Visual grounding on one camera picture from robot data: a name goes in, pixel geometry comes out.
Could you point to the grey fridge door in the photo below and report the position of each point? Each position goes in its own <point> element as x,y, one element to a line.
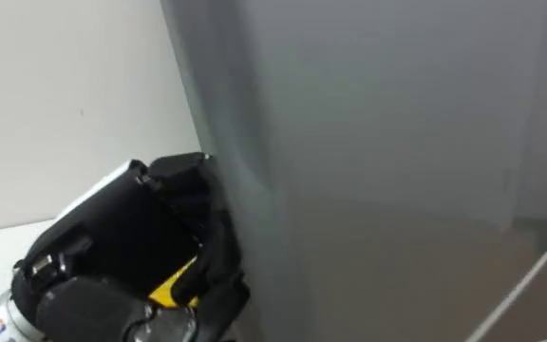
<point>373,95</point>

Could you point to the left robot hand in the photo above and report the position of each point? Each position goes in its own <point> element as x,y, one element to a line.
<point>112,228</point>

